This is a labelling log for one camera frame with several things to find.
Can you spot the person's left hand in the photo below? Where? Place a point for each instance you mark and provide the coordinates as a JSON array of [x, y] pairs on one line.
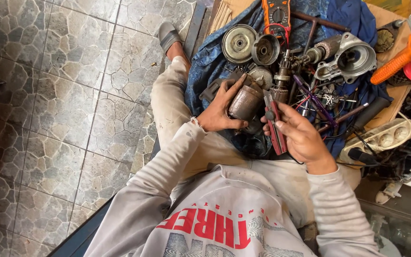
[[217, 111]]

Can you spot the person's right hand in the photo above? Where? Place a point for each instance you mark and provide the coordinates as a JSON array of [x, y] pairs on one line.
[[305, 142]]

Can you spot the brown cylindrical motor stator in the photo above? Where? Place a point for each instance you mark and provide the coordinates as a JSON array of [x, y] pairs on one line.
[[245, 103]]

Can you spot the dark grey motor casing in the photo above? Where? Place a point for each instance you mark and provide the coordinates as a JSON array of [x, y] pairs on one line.
[[212, 89]]

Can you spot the beige trousers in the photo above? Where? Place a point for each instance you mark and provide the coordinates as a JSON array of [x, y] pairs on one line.
[[177, 107]]

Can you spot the purple screwdriver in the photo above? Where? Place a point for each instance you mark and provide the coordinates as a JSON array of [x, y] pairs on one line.
[[314, 100]]

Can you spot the blue patterned cloth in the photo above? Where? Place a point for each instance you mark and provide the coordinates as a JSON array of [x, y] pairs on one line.
[[205, 67]]

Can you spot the grey round metal part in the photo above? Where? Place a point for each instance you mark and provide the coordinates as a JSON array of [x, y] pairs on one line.
[[261, 76]]

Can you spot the steel geared drill shaft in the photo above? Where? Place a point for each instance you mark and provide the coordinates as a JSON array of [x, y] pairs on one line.
[[283, 76]]

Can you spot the round metal pulley disc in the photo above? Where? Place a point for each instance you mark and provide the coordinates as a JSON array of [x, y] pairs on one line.
[[239, 43]]

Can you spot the cream power strip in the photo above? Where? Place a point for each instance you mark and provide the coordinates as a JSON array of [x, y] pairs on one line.
[[380, 139]]

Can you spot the round metal cup housing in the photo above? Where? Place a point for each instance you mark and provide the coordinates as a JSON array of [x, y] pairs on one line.
[[265, 50]]

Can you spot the grey sandal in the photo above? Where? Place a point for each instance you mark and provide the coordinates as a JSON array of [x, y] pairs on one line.
[[169, 35]]

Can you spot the motor armature rotor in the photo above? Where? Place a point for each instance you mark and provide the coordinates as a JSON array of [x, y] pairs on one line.
[[321, 50]]

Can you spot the dark plaid cloth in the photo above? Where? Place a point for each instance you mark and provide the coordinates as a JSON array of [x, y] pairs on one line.
[[398, 160]]

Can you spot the bundle of wooden sticks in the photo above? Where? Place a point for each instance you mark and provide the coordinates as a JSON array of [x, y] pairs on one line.
[[220, 16]]

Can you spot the aluminium gear housing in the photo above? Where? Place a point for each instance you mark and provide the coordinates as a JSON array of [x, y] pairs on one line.
[[351, 59]]

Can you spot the white plastic fitting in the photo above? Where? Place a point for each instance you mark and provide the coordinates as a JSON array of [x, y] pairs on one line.
[[387, 192]]

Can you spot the grey printed sweatshirt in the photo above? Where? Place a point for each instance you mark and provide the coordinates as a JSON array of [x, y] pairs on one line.
[[227, 221]]

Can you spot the orange multimeter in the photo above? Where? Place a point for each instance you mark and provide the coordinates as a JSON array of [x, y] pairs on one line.
[[276, 16]]

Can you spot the brown metal T wrench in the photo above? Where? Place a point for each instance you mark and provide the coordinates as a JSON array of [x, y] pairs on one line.
[[312, 26]]

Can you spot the rusty round dish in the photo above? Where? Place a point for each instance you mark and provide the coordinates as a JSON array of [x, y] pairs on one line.
[[384, 40]]

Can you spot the glass display case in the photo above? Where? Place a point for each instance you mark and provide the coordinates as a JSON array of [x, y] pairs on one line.
[[401, 232]]

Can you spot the dark blue cloth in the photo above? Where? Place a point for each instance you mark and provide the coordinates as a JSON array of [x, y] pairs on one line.
[[351, 18]]

